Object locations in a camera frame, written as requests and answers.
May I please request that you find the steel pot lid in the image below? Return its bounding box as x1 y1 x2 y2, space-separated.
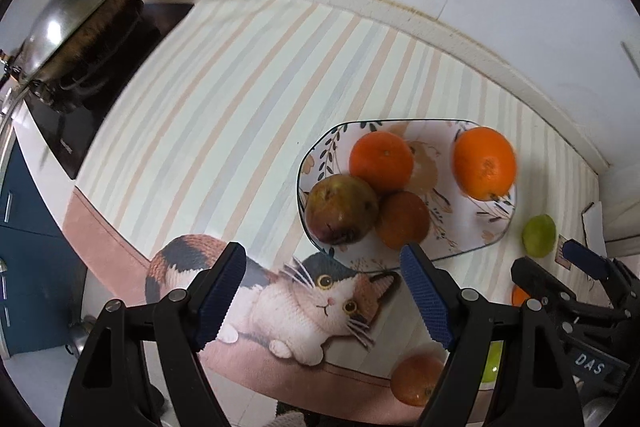
65 314 99 359

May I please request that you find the blue cabinet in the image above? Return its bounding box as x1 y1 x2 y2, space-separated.
0 137 86 360

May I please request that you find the black gas stove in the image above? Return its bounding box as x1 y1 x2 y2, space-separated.
22 0 196 180

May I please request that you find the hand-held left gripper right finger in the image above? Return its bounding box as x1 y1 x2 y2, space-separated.
399 242 586 427

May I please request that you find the large bright orange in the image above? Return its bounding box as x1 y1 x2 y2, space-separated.
452 127 517 201

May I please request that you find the green lime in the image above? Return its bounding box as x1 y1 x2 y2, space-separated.
522 214 557 258

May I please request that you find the striped cat printed mat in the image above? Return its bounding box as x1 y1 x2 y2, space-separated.
62 0 601 425

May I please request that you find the floral white plate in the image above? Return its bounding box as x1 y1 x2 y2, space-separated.
296 119 518 270

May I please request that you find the medium orange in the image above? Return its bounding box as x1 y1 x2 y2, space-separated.
348 131 415 194

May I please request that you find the yellow-green fruit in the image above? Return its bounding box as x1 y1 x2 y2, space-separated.
480 341 505 384

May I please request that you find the steel wok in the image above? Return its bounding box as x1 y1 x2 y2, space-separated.
7 0 143 90

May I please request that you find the dark orange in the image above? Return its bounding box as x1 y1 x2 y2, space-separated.
375 190 432 251

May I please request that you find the brownish red-green apple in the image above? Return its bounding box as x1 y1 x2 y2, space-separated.
305 174 380 246

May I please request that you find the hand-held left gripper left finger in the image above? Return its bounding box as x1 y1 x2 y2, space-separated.
60 242 248 427

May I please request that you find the orange with glossy peel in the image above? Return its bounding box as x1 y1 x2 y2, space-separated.
390 351 451 408

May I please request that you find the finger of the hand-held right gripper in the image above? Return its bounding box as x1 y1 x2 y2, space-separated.
510 256 626 320
561 239 640 315

